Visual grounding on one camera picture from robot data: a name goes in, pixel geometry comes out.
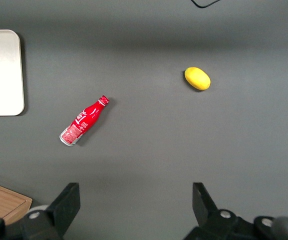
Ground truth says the white rounded tray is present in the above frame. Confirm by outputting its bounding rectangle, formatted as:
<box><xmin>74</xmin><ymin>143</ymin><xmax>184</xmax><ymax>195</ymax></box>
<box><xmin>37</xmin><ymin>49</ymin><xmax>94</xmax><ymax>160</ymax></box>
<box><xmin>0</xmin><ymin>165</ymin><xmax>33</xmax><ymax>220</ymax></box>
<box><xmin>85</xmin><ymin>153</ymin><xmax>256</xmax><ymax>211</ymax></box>
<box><xmin>0</xmin><ymin>29</ymin><xmax>25</xmax><ymax>117</ymax></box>

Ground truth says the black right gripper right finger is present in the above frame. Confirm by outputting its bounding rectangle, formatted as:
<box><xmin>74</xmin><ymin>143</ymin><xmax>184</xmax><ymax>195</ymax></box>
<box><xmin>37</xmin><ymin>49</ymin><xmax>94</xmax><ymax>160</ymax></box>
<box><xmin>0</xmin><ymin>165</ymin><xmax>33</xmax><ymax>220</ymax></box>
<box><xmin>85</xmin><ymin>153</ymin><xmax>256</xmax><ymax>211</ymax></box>
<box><xmin>183</xmin><ymin>182</ymin><xmax>256</xmax><ymax>240</ymax></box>

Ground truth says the red soda bottle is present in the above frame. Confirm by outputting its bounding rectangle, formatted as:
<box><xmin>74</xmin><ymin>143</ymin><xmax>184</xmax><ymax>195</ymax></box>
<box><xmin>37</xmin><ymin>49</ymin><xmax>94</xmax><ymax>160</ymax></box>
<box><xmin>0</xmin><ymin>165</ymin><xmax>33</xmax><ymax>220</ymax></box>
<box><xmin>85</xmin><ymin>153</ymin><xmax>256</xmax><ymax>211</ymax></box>
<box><xmin>59</xmin><ymin>94</ymin><xmax>110</xmax><ymax>147</ymax></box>

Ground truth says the black cable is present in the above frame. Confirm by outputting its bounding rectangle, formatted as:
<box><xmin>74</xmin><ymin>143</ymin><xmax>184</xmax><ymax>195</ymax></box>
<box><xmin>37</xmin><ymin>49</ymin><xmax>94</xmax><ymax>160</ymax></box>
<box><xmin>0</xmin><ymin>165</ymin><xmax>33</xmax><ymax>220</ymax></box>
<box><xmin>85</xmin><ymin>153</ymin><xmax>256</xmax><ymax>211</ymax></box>
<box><xmin>190</xmin><ymin>0</ymin><xmax>221</xmax><ymax>9</ymax></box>

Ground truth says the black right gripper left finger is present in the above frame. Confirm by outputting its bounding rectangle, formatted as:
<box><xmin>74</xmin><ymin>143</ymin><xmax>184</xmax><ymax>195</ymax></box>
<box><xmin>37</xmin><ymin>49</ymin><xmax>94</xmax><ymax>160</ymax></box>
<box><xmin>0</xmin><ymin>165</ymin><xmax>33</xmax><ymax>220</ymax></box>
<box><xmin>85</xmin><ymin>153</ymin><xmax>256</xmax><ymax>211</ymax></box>
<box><xmin>20</xmin><ymin>182</ymin><xmax>81</xmax><ymax>240</ymax></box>

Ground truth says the yellow lemon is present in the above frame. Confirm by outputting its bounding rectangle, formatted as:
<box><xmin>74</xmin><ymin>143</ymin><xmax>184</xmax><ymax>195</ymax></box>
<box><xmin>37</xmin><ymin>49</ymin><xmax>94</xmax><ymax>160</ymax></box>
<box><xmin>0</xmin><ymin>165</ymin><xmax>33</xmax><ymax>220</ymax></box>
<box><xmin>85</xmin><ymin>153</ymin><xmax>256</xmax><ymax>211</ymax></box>
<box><xmin>184</xmin><ymin>66</ymin><xmax>212</xmax><ymax>91</ymax></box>

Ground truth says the wooden cutting board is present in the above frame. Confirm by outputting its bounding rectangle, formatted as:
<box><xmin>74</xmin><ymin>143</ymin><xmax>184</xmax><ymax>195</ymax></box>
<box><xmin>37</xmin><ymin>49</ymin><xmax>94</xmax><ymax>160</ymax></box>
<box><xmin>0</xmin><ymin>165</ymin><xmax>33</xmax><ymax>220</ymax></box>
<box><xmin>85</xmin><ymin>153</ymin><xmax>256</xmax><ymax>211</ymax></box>
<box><xmin>0</xmin><ymin>179</ymin><xmax>33</xmax><ymax>225</ymax></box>

